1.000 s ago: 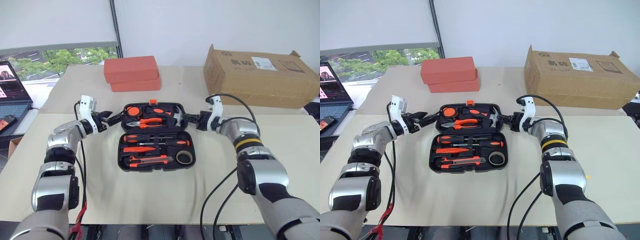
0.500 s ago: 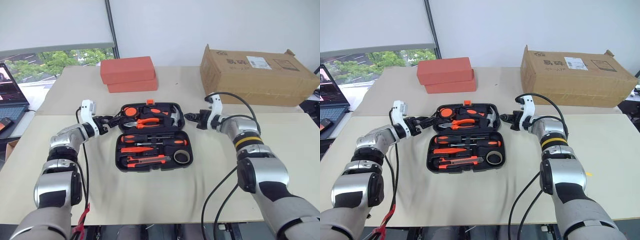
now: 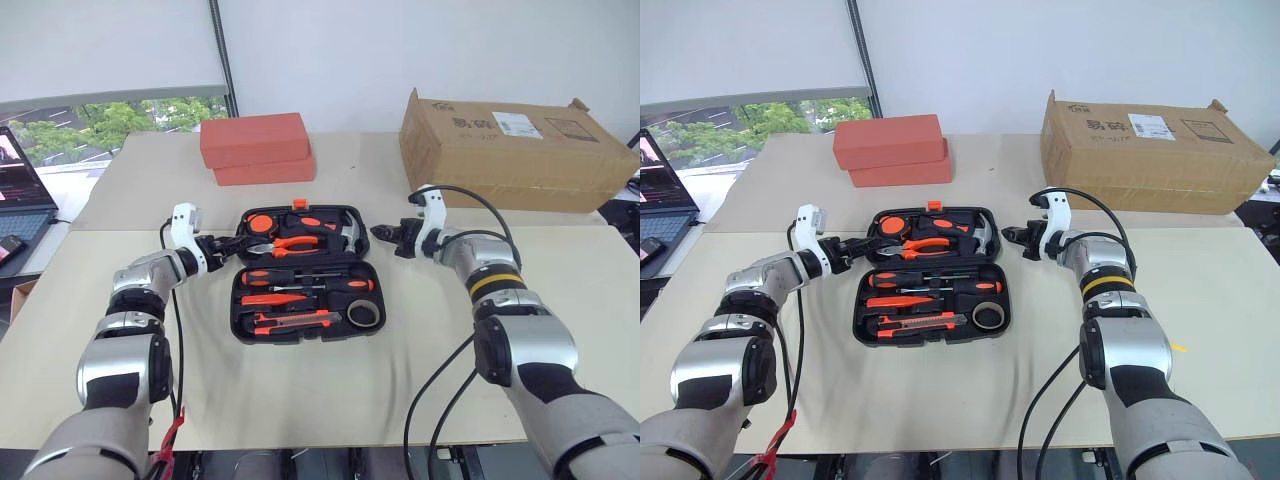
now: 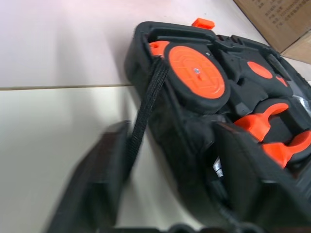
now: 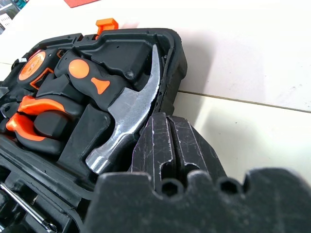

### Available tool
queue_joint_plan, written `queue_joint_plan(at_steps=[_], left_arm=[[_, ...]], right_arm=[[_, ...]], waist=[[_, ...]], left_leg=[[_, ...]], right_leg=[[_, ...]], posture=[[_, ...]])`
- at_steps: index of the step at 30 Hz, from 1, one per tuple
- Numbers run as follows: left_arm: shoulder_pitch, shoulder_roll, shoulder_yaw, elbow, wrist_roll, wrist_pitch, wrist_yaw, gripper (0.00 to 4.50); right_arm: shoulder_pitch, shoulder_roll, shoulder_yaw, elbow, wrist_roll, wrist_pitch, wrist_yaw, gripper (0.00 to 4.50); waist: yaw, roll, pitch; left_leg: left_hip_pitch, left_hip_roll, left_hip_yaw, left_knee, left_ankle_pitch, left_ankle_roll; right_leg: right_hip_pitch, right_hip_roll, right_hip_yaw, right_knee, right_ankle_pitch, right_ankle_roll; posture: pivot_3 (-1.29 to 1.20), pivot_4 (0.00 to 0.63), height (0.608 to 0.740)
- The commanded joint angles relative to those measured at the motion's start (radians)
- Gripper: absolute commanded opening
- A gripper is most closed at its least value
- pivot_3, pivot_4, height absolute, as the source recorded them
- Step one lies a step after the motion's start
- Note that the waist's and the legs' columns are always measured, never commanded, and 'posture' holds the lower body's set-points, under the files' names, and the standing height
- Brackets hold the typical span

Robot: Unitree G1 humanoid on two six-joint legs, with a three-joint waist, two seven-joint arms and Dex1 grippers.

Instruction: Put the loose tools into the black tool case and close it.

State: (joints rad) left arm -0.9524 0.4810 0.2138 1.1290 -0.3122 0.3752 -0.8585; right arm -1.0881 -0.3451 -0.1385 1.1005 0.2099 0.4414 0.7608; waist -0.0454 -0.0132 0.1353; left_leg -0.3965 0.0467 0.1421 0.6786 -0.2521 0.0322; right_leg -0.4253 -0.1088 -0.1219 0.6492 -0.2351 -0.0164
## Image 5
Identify dark green plastic tool case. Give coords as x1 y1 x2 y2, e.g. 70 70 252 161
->
0 28 189 233

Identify pliers orange black handles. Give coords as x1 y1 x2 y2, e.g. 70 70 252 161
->
0 95 86 156

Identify orange case latch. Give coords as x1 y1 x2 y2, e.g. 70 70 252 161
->
96 17 119 36

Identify chrome shaft screwdriver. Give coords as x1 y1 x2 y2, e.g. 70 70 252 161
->
0 183 58 233

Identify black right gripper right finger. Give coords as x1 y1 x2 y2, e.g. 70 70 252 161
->
167 116 226 182

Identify orange black tape measure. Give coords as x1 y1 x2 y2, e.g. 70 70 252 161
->
18 50 59 92

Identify red flat object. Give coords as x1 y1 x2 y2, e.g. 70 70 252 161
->
64 0 107 8

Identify claw hammer black orange handle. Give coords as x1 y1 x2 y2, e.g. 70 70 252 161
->
53 44 161 175

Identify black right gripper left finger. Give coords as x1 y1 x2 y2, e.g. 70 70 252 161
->
130 112 174 181

